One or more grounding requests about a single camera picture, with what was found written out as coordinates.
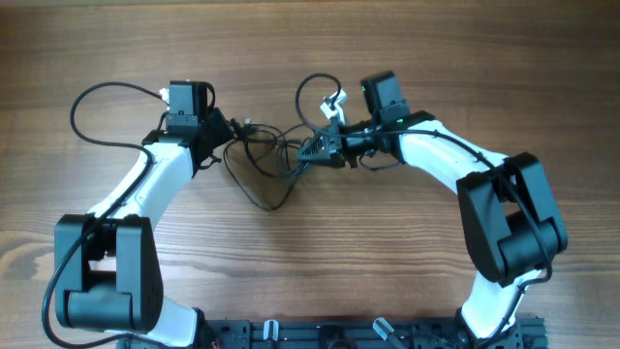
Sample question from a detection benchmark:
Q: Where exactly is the thin black USB cable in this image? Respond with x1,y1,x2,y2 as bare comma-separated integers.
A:
221,117,311,212

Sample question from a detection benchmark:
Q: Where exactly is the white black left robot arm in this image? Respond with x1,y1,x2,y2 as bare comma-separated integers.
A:
42,80,233,348

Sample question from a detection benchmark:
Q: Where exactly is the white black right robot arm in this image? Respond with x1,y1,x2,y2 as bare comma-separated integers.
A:
296,71,568,348

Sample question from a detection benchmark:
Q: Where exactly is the black left camera cable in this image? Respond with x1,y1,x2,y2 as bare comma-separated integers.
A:
41,80,217,349

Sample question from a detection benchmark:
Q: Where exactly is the black camera cable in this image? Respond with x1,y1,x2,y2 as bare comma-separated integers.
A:
41,80,217,349
294,73,553,349

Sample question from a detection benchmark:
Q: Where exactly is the black right camera cable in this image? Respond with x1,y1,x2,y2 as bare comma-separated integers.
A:
294,73,553,349

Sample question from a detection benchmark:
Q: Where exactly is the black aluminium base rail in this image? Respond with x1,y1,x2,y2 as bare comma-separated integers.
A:
115,317,548,349

